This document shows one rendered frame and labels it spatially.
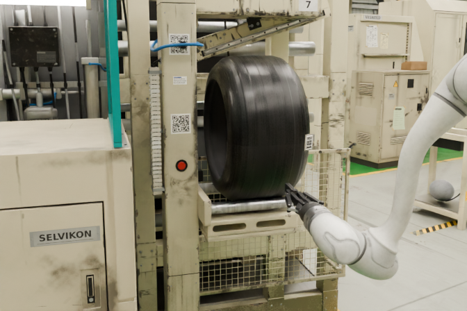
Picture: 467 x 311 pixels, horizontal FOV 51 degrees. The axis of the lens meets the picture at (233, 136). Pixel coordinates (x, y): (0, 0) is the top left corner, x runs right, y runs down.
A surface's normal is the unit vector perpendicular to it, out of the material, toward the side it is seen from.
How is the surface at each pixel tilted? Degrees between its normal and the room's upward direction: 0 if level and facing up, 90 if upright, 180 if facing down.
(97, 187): 90
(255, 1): 90
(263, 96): 59
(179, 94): 90
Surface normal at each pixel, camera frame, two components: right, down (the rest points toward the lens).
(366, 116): -0.86, 0.08
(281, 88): 0.21, -0.46
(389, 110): 0.51, 0.15
